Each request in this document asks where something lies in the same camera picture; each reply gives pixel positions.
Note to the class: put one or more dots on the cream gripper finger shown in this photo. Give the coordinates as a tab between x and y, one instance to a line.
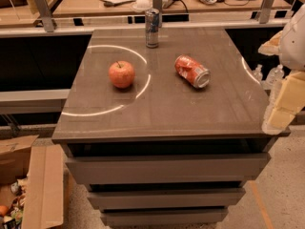
289	101
271	47

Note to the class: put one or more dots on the red crushed coke can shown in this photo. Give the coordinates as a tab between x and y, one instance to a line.
191	70

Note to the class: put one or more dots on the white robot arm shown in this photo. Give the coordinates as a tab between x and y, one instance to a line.
291	55

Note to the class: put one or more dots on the tall silver blue can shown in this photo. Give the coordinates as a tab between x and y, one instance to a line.
152	27

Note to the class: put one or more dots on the red apple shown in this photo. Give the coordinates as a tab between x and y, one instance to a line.
121	74

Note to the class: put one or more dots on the clear plastic bottle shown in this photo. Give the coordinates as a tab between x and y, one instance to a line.
274	74
257	72

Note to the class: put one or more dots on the grey drawer cabinet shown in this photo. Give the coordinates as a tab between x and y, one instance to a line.
162	151

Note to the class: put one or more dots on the open cardboard box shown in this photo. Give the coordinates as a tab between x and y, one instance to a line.
43	169

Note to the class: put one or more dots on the right metal bracket post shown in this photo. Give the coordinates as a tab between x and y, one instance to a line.
265	11

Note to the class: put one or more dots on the metal bracket post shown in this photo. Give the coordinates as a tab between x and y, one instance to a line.
45	15
265	11
157	4

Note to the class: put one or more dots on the middle metal bracket post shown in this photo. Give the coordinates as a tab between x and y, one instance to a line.
157	4

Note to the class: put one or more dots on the left metal bracket post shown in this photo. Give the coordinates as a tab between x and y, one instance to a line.
45	15

